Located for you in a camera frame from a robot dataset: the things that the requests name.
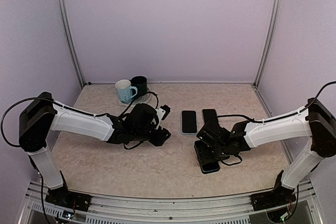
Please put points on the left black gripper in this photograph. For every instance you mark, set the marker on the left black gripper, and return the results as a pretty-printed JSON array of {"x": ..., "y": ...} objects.
[{"x": 159, "y": 140}]

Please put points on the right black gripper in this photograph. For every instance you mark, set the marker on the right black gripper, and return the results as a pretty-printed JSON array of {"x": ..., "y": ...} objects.
[{"x": 224, "y": 158}]

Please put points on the light blue phone case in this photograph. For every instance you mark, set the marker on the light blue phone case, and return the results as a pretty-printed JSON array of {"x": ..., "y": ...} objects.
[{"x": 189, "y": 134}]

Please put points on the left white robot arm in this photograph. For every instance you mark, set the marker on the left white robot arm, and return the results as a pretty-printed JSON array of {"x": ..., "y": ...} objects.
[{"x": 44, "y": 114}]

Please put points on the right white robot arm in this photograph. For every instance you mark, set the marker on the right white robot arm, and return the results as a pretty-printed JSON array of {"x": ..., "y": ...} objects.
[{"x": 314, "y": 121}]

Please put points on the grey patterned saucer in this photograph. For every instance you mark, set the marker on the grey patterned saucer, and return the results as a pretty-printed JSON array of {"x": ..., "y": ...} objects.
[{"x": 143, "y": 99}]

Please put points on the light blue mug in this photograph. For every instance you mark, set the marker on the light blue mug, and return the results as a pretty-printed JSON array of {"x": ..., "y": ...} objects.
[{"x": 126, "y": 92}]

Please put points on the black mug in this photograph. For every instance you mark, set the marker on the black mug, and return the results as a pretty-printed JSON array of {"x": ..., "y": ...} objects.
[{"x": 140, "y": 82}]

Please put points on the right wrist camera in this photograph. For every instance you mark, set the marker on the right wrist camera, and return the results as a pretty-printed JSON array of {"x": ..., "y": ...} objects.
[{"x": 210, "y": 133}]

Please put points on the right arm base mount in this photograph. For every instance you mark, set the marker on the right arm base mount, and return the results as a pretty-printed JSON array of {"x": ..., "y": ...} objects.
[{"x": 278, "y": 196}]

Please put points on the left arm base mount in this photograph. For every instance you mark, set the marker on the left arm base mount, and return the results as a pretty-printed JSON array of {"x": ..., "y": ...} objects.
[{"x": 66, "y": 198}]

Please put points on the front aluminium rail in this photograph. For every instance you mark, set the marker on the front aluminium rail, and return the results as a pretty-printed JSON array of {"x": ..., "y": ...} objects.
[{"x": 224, "y": 209}]

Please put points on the right aluminium frame post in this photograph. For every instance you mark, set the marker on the right aluminium frame post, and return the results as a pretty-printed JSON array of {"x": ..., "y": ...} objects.
[{"x": 267, "y": 46}]

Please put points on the aluminium frame post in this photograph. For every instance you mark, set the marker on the aluminium frame post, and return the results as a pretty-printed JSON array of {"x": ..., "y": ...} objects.
[
  {"x": 267, "y": 46},
  {"x": 70, "y": 43}
]

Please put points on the left aluminium frame post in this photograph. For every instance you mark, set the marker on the left aluminium frame post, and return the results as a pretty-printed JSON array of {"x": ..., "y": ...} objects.
[{"x": 70, "y": 43}]

